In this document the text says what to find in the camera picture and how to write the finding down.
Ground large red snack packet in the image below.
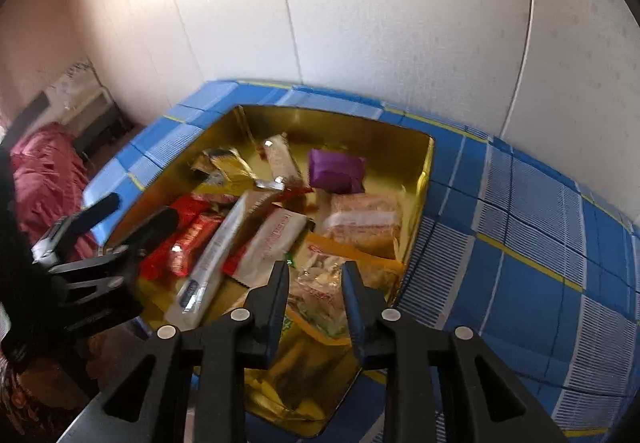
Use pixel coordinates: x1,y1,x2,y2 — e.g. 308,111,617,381
139,194,209,281

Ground small red snack bar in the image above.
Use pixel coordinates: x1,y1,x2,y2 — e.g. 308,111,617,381
167,214,224,277

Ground long white snack packet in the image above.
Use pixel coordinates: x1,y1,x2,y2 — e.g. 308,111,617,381
164,190,282,331

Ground yellow black snack packet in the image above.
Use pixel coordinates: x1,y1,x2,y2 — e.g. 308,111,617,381
191,148,285,197

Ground white red snack packet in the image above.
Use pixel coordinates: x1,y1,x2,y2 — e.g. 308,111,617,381
222,207,308,288

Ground orange clear snack bag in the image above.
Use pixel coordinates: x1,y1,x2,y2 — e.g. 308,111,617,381
286,233,405,347

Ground brown cake clear packet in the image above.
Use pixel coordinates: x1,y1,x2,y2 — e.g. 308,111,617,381
322,192,402,259

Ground purple snack packet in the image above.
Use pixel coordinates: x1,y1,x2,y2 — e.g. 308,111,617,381
308,149,366,194

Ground green brown snack packet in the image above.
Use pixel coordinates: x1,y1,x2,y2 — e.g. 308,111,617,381
278,261,299,345

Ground clear grain bar red ends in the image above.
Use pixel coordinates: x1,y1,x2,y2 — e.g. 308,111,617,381
262,134,305,189

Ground red blanket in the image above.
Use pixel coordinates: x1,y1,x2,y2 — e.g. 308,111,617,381
1,122,88,253

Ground white low cabinet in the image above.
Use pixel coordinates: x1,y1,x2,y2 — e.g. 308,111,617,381
2,58,128,154

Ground gold black gift box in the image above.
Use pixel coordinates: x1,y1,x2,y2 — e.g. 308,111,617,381
102,106,435,439

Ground blue plaid tablecloth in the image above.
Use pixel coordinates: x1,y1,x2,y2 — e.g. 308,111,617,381
84,81,639,442

